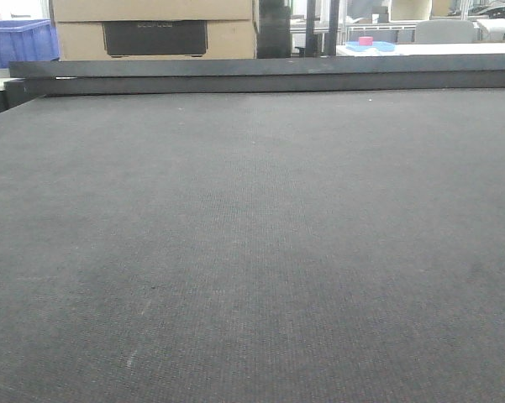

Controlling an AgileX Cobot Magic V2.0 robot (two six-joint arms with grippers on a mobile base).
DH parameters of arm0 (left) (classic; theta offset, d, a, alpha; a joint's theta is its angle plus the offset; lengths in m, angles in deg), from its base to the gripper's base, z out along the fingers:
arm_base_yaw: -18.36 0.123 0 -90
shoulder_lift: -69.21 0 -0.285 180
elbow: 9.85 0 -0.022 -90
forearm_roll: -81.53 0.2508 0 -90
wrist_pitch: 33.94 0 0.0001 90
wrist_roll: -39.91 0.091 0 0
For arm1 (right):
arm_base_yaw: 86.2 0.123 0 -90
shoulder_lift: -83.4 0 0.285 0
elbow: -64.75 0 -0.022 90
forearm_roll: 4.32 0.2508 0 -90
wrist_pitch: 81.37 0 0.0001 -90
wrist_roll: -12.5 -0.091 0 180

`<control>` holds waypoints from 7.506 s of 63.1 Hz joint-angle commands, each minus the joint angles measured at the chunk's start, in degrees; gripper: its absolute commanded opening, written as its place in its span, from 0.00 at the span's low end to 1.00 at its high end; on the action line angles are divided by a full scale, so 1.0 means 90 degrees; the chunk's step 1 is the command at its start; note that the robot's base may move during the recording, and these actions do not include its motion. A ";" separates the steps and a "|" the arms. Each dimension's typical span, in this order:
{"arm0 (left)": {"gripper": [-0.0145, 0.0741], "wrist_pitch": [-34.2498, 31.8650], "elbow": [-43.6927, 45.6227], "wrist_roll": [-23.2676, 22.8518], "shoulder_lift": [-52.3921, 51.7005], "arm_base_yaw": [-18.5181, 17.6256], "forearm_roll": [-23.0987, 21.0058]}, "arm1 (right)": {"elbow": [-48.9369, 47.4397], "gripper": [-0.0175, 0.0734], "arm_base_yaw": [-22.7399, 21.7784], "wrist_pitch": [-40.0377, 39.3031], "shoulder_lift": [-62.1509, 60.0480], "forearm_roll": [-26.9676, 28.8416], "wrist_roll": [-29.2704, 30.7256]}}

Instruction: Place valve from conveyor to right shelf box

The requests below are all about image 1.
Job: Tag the black stacked object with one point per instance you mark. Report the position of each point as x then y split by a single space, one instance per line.
274 40

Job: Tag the blue plastic crate background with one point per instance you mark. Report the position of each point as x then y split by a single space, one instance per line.
27 40

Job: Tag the black conveyor side rail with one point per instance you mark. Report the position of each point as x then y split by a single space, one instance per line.
483 76

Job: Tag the black conveyor belt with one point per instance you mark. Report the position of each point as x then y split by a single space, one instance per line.
312 247

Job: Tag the light blue tray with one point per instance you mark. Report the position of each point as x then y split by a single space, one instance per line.
381 46

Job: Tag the upper cardboard box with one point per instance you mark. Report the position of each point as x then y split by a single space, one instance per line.
117 10

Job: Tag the lower cardboard box black print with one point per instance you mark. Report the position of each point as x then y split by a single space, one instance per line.
157 40

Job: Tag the white background table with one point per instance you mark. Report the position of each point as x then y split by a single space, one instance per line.
431 49

